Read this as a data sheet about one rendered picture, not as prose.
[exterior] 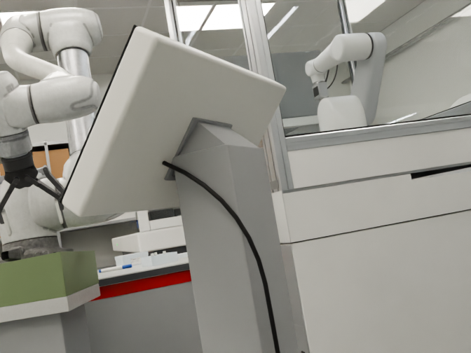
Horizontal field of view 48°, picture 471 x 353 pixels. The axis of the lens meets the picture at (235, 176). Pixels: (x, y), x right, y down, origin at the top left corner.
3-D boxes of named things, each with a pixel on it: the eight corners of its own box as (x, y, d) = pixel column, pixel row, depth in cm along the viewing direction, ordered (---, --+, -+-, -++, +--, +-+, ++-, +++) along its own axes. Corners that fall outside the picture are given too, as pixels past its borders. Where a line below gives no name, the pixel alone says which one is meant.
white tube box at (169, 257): (152, 266, 210) (151, 256, 211) (141, 267, 217) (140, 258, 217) (178, 260, 218) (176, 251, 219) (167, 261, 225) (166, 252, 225)
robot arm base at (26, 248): (-24, 269, 145) (-27, 248, 146) (23, 264, 167) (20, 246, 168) (36, 256, 142) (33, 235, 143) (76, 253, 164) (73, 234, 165)
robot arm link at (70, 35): (69, 235, 166) (139, 222, 170) (59, 221, 151) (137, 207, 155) (42, 29, 190) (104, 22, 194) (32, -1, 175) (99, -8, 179)
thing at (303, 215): (290, 242, 145) (280, 190, 146) (203, 244, 241) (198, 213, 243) (554, 192, 174) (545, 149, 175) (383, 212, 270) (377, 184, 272)
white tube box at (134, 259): (123, 267, 235) (122, 255, 235) (115, 267, 242) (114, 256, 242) (149, 262, 242) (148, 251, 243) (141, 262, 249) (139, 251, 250)
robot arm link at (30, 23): (-7, 24, 167) (38, 20, 170) (-2, 7, 182) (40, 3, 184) (4, 64, 175) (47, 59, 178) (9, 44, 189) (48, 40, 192)
